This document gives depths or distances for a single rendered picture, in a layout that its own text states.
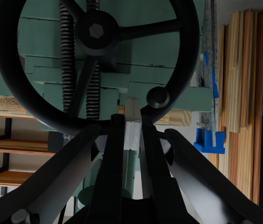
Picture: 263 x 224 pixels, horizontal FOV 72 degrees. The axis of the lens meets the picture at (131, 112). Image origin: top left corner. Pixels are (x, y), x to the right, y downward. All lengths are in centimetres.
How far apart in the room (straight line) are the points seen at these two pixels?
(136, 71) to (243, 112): 144
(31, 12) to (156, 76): 33
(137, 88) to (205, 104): 17
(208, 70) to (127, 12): 88
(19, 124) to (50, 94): 300
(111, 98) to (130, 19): 22
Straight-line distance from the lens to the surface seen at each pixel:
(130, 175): 83
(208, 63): 129
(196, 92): 47
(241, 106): 182
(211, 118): 127
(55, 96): 36
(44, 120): 27
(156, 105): 20
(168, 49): 47
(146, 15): 49
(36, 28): 52
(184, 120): 48
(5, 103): 55
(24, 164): 343
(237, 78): 184
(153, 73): 45
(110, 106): 34
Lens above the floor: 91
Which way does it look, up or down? 1 degrees up
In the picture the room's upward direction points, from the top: 176 degrees counter-clockwise
